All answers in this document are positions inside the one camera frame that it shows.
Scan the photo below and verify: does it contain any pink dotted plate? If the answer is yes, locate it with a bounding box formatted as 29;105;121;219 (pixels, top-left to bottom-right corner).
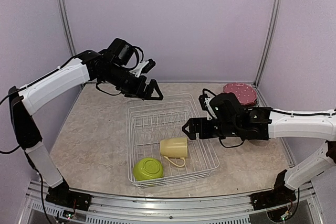
223;82;258;107

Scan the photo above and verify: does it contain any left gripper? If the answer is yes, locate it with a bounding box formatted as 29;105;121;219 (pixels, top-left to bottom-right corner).
100;62;164;100

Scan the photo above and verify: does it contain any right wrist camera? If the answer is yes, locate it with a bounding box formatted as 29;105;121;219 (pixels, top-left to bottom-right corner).
198;88;245;123

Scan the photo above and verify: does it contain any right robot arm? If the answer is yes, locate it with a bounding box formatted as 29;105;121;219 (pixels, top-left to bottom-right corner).
182;107;335;205

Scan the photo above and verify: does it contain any aluminium front rail frame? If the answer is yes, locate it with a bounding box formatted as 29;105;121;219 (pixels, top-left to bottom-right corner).
18;179;323;224

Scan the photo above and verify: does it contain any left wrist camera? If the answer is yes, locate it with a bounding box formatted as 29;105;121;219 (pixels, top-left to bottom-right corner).
104;38;156;78

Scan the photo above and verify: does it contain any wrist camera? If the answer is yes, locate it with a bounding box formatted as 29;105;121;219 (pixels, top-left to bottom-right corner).
198;88;245;123
104;38;156;78

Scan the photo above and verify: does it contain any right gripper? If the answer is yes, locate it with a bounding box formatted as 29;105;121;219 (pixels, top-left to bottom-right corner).
182;117;241;141

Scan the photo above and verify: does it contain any aluminium corner post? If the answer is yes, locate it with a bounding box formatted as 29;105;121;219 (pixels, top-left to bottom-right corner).
57;0;77;56
254;0;281;88

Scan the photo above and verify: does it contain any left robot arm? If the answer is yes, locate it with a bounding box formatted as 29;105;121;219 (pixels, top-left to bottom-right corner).
9;47;163;206

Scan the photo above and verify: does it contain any yellow mug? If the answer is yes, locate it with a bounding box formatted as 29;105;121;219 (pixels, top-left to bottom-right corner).
160;137;188;168

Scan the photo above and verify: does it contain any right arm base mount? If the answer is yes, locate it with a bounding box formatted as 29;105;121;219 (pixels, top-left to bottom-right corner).
250;190;297;210

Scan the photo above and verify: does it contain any left aluminium corner post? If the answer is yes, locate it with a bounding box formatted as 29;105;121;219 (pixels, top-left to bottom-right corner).
57;0;77;56

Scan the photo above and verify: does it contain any green bowl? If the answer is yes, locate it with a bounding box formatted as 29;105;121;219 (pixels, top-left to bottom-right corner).
133;157;163;181

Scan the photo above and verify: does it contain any white wire dish rack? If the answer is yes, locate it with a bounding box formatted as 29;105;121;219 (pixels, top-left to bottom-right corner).
125;94;219;188

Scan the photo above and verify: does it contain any right aluminium corner post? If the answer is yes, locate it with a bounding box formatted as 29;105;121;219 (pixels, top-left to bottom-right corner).
254;0;281;88

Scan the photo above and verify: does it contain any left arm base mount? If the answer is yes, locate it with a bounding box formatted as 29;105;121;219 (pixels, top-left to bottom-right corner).
46;191;92;211

